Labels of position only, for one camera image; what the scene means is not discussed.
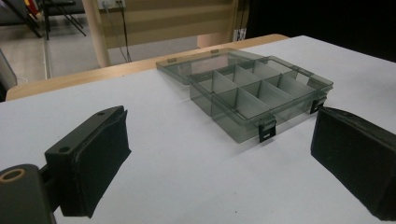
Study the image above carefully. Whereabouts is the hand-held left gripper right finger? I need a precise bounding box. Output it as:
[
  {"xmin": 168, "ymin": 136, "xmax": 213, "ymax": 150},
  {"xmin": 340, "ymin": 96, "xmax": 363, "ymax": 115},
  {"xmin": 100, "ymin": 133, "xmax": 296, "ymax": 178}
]
[{"xmin": 310, "ymin": 106, "xmax": 396, "ymax": 222}]

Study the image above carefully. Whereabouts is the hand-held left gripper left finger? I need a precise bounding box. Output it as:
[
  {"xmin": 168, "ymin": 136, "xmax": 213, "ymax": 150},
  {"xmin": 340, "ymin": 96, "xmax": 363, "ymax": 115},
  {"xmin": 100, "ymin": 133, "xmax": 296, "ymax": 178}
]
[{"xmin": 45, "ymin": 105, "xmax": 132, "ymax": 218}]

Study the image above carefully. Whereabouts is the transparent grey compartment box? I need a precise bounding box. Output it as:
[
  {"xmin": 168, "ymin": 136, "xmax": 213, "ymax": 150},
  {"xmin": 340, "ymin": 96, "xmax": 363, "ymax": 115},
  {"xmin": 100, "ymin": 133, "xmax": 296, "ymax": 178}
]
[{"xmin": 155, "ymin": 48, "xmax": 334, "ymax": 144}]

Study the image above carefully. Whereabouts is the white table mat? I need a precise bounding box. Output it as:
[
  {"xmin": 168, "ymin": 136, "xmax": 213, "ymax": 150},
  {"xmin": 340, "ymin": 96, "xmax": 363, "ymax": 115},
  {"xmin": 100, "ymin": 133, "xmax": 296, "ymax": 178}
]
[{"xmin": 0, "ymin": 35, "xmax": 396, "ymax": 224}]

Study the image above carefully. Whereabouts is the black tripod stand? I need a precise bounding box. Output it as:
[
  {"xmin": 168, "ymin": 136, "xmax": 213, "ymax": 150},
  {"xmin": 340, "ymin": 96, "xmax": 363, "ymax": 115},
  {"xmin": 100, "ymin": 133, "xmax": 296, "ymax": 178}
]
[{"xmin": 40, "ymin": 0, "xmax": 88, "ymax": 41}]

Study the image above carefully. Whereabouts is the white power strip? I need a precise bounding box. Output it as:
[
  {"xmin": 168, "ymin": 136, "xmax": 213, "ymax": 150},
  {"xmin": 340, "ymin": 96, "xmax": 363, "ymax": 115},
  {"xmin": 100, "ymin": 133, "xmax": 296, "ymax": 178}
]
[{"xmin": 97, "ymin": 0, "xmax": 127, "ymax": 9}]

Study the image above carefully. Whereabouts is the aluminium floor rail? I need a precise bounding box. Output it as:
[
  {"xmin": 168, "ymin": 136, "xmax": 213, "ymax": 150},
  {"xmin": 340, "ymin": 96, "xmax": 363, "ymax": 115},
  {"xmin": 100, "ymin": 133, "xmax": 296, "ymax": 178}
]
[{"xmin": 42, "ymin": 38, "xmax": 53, "ymax": 79}]

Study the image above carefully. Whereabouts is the black hanging cable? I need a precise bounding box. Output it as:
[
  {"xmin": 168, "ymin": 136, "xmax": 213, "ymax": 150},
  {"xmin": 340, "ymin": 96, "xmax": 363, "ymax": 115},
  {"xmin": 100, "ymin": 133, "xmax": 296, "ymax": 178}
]
[{"xmin": 117, "ymin": 0, "xmax": 134, "ymax": 63}]

